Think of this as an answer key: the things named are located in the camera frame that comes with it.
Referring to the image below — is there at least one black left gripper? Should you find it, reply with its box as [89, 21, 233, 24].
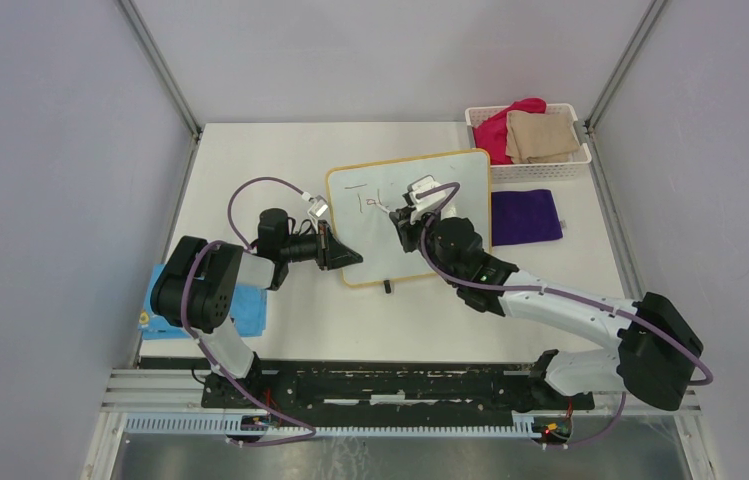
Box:
[281, 220, 362, 271]

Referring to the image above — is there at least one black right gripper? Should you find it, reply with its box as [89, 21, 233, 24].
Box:
[391, 203, 459, 285]

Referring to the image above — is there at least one yellow framed whiteboard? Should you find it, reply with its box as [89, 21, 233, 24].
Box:
[326, 149, 491, 287]

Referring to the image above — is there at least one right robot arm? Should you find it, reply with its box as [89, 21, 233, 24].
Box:
[389, 207, 713, 411]

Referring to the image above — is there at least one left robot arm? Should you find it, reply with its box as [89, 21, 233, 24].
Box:
[149, 208, 363, 408]

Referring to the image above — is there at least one purple cloth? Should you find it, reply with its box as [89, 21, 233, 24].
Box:
[491, 189, 563, 247]

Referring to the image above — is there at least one blue patterned cloth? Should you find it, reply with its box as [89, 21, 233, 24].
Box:
[137, 264, 267, 341]

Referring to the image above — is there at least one red cloth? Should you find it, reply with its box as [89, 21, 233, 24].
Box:
[473, 98, 547, 165]

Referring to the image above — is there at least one beige cloth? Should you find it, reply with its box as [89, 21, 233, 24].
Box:
[505, 110, 581, 164]

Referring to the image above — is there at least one white perforated basket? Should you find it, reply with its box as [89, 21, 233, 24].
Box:
[490, 103, 593, 184]

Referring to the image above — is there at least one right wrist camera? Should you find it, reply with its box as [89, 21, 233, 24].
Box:
[404, 175, 453, 223]

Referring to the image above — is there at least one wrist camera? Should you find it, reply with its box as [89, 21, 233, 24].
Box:
[301, 191, 329, 223]
[404, 175, 453, 223]

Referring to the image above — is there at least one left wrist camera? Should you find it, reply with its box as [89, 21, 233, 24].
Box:
[301, 191, 329, 223]

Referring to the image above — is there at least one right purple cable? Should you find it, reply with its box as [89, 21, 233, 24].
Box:
[410, 182, 714, 450]

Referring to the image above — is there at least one purple cable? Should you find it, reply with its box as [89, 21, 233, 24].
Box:
[410, 182, 714, 450]
[179, 176, 317, 448]

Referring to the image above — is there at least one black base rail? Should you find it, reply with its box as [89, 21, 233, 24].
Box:
[195, 358, 595, 429]

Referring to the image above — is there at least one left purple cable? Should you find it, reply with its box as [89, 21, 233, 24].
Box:
[179, 176, 317, 448]

